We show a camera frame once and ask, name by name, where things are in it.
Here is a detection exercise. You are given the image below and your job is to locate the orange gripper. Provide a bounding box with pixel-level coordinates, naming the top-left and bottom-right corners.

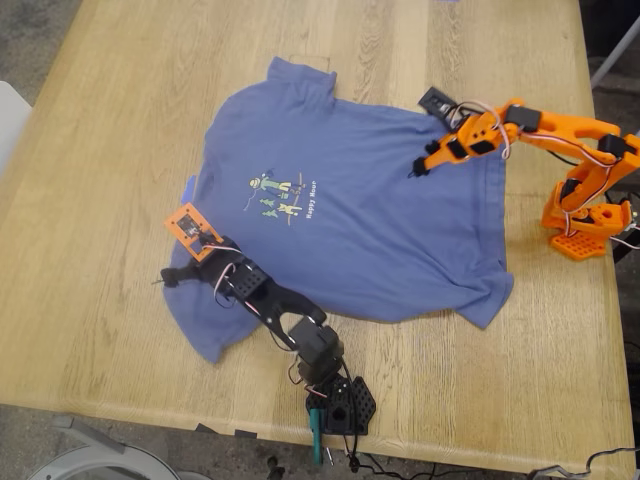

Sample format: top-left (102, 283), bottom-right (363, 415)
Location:
top-left (408, 110), bottom-right (509, 179)

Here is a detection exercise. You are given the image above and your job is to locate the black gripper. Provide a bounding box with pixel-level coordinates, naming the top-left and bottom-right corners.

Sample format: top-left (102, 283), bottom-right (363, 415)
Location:
top-left (159, 247), bottom-right (269, 309)

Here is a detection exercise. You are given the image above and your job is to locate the blue printed T-shirt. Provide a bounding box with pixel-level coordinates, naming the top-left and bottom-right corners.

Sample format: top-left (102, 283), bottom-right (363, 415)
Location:
top-left (162, 55), bottom-right (516, 365)

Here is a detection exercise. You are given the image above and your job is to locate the green clamp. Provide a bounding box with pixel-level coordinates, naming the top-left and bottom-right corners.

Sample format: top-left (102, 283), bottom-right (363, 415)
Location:
top-left (308, 407), bottom-right (327, 466)

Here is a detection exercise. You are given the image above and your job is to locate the white plastic chair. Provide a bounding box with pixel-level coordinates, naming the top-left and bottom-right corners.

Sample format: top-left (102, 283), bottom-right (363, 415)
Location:
top-left (0, 79), bottom-right (34, 176)

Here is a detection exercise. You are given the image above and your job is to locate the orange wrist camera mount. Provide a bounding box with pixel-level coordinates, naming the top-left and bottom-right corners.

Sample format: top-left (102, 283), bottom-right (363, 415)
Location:
top-left (163, 202), bottom-right (226, 264)

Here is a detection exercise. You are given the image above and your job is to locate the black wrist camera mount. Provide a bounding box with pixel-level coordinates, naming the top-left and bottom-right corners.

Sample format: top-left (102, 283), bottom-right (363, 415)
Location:
top-left (417, 86), bottom-right (464, 124)

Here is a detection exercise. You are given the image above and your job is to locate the grey round chair frame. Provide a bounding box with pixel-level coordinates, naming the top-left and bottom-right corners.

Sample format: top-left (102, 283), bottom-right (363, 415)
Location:
top-left (24, 413), bottom-right (181, 480)

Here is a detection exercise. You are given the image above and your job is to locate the white metal frame chair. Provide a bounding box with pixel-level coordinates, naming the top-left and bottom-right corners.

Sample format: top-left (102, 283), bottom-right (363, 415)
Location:
top-left (589, 14), bottom-right (640, 89)

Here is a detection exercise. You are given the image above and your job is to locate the black camera cable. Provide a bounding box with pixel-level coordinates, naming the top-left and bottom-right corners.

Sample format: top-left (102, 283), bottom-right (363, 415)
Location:
top-left (341, 359), bottom-right (362, 474)

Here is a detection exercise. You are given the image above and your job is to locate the grey wavy cable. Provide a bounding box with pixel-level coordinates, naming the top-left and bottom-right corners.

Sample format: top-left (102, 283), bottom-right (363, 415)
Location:
top-left (528, 446), bottom-right (640, 479)

